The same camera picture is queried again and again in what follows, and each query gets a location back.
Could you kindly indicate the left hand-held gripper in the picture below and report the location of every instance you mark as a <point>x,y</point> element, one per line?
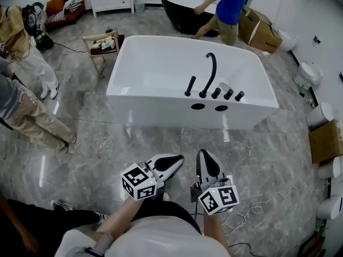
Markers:
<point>136,181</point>

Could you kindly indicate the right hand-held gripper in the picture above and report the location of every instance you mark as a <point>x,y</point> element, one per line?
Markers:
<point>219,199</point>

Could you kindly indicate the black handheld shower wand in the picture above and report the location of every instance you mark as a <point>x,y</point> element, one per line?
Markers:
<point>191,83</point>

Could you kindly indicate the person's right forearm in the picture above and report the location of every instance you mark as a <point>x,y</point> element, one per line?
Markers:
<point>213,229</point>

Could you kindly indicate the person's left forearm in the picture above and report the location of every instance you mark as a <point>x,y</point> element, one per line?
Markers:
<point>118,218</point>

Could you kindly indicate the white rectangular bathtub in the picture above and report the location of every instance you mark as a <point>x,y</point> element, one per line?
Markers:
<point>160,71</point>

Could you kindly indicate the dark green oval bathtub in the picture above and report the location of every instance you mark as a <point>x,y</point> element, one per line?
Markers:
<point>185,17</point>

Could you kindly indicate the person's shoe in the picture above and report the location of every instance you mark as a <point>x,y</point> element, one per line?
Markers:
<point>166,196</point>

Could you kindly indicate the person's black trousers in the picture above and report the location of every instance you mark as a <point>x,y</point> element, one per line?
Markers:
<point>174,210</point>

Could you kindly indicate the black round faucet knob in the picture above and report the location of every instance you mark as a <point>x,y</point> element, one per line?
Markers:
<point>239,96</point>
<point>216,93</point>
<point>228,94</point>

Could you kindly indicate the person's white shirt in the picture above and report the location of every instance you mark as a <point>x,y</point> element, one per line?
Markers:
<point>160,240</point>

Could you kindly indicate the grey overflow cover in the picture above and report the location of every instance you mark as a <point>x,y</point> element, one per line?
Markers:
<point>223,85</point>

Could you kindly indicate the black curved faucet spout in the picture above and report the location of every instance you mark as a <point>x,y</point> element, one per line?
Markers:
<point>213,68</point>

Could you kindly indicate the closed cardboard box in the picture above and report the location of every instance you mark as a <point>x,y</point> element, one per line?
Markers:
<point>327,143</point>

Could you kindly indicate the white tankless toilet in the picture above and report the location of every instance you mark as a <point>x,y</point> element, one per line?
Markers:
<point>288,40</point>
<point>331,167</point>
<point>331,207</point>
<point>320,115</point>

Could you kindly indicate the wooden chair with dark seat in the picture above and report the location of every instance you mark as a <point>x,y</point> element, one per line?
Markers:
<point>107,51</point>

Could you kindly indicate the white green bath toy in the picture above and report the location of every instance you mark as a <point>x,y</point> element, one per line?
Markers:
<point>108,43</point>

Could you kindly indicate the large open cardboard box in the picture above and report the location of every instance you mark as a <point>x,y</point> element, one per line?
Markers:
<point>260,31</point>

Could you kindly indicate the grey soap dispenser bottle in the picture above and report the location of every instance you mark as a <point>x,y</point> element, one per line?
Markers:
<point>108,30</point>

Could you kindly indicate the white wastebasket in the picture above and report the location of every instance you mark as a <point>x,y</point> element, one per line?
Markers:
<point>139,6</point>

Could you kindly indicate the striped cushion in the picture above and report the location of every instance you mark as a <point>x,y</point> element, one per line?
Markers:
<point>56,17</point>

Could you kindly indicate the orange sofa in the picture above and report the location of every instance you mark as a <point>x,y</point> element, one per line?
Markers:
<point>57,7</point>

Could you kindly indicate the black backpack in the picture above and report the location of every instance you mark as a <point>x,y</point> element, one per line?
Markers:
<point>32,20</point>

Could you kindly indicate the black wall bracket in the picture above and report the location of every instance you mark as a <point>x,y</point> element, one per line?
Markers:
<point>317,39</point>

